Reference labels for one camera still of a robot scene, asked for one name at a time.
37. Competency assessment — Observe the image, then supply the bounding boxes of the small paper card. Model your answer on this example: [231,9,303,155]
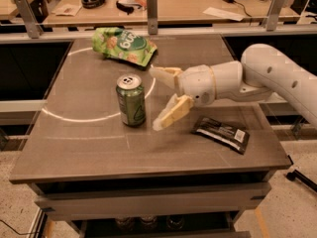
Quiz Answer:
[54,4,81,16]

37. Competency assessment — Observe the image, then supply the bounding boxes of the grey metal bracket middle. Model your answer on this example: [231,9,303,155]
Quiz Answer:
[147,0,159,35]

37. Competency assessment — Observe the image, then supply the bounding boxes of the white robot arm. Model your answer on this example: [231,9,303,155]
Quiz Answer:
[150,44,317,131]

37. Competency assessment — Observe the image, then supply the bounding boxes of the grey metal bracket right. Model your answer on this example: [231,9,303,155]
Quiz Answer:
[263,0,285,31]

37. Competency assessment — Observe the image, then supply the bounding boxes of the black snack bar wrapper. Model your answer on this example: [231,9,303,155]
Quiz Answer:
[191,116,250,155]

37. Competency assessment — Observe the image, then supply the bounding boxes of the grey metal bracket left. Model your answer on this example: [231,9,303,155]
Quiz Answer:
[14,0,43,39]

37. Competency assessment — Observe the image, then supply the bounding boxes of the black stand leg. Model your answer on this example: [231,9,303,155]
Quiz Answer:
[286,170,317,192]

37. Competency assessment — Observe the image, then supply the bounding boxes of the grey metal bracket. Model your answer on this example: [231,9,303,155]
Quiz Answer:
[147,0,159,35]
[263,0,285,31]
[14,0,43,39]

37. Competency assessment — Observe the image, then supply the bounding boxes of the green snack bag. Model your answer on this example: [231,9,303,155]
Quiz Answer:
[92,28,158,66]

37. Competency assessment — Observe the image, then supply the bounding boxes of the white paper sheet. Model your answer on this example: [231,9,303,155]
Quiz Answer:
[203,7,244,22]

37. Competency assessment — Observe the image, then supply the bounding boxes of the black sunglasses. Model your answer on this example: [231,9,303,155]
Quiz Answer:
[116,1,142,15]

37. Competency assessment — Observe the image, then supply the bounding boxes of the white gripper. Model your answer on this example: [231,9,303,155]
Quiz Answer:
[150,60,243,131]

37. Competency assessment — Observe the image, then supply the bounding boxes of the green soda can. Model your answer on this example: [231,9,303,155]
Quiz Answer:
[116,73,146,127]

